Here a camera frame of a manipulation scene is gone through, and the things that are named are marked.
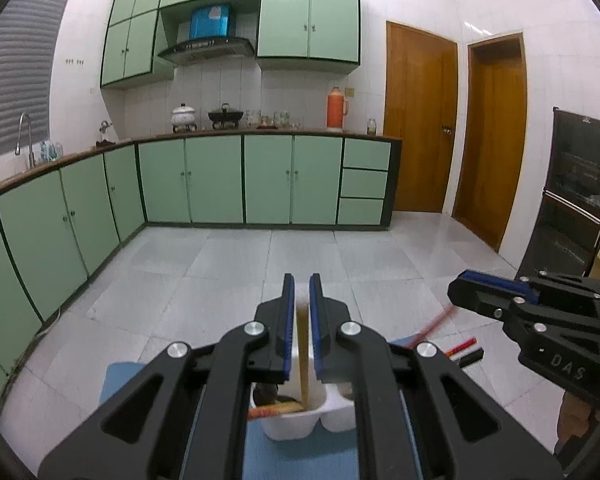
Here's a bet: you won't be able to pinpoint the small kettle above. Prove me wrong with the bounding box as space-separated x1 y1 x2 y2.
96 120 117 148

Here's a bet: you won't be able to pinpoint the large green wall cabinet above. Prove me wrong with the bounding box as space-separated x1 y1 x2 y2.
255 0 362 76

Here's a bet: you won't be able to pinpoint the white cable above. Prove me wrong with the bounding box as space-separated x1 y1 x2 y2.
29 305 64 343

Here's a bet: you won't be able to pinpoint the white two-compartment utensil holder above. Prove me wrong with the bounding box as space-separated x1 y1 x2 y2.
249 340 357 442

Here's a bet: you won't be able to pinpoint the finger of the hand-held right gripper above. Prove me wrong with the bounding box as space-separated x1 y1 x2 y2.
457 269 600 307
447 280 600 337

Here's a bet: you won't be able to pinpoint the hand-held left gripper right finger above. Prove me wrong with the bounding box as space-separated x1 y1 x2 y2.
308 272 564 480

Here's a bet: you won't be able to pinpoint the black range hood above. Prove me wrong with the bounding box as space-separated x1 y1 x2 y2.
157 36 256 66

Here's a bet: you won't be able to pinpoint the grey window blind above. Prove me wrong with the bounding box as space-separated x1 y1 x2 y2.
0 0 74 163

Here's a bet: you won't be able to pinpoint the red wooden chopstick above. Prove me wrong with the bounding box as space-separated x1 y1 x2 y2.
248 402 304 420
405 304 457 349
442 337 479 359

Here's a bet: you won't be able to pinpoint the light wooden chopstick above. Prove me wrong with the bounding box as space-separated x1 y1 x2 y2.
296 302 312 408

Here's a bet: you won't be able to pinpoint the blue box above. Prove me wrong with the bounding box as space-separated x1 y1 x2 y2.
189 5 232 40

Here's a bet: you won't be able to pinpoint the green base cabinets with sink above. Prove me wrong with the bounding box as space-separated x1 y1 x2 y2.
0 141 149 413

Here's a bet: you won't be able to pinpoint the white cooking pot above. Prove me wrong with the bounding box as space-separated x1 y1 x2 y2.
171 103 199 126

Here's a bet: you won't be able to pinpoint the black wok with lid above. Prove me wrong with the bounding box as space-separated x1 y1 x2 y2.
208 103 244 124

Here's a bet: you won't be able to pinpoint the wooden door with handle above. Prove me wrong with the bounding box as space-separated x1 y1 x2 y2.
383 20 460 214

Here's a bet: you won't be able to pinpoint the gas stove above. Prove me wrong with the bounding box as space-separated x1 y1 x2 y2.
171 120 244 134

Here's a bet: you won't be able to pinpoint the row of glass cups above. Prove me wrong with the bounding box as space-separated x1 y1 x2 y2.
245 109 304 131

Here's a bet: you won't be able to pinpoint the plain wooden door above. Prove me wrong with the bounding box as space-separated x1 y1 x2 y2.
452 33 529 254

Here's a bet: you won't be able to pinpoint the blue table mat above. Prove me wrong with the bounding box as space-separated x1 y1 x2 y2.
101 332 417 480

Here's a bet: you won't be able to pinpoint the person's right hand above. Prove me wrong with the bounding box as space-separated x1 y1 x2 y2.
555 392 600 461

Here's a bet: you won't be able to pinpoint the black glass-front cabinet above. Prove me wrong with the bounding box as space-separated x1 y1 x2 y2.
517 107 600 282

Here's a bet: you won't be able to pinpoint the green base cabinets with drawers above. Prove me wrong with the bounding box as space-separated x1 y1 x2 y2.
135 132 404 231

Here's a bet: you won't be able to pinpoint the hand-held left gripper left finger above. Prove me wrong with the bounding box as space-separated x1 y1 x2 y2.
39 272 296 480

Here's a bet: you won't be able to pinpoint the orange thermos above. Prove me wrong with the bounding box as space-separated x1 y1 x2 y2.
326 87 351 132

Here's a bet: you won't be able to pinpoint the metal faucet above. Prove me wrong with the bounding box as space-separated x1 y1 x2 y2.
14 112 37 170

